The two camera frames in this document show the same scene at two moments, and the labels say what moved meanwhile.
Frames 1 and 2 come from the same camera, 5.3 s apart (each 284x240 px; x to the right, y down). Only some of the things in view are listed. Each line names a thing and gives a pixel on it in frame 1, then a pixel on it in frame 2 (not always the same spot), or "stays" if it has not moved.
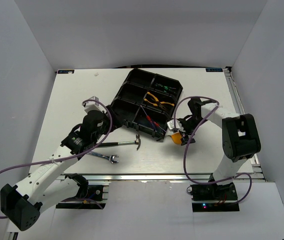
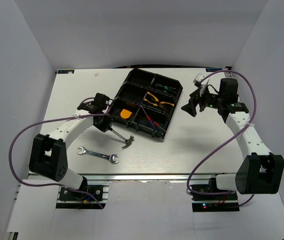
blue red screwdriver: x=158 y=125 stays
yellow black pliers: x=154 y=104 stays
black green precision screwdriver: x=162 y=86 stays
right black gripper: x=185 y=138 to x=190 y=108
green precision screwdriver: x=165 y=87 stays
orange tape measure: x=176 y=138 to x=125 y=114
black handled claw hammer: x=136 y=141 to x=127 y=141
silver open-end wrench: x=109 y=157 stays
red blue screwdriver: x=148 y=118 stays
